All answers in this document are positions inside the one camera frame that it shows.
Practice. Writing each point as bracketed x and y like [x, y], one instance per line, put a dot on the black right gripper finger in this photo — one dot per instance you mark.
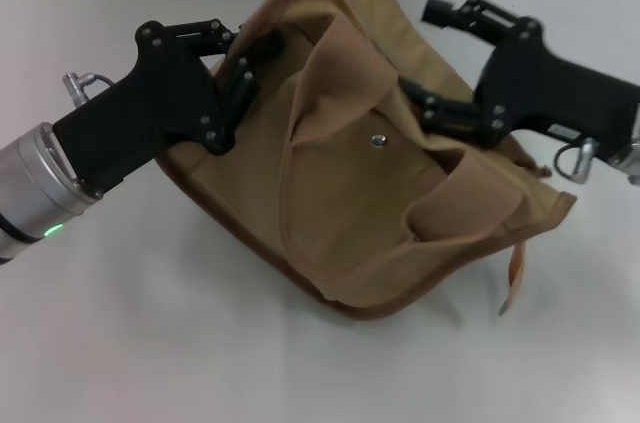
[480, 18]
[450, 115]

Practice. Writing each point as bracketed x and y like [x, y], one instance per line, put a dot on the khaki canvas food bag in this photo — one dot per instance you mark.
[350, 193]

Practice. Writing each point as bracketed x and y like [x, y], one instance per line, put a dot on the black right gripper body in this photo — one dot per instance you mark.
[540, 88]

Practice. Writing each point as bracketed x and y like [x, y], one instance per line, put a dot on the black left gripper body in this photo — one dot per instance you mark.
[150, 103]

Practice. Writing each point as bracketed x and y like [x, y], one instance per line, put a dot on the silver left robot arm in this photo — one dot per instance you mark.
[35, 193]

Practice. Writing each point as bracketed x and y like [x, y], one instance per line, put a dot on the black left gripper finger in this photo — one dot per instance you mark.
[245, 83]
[205, 38]

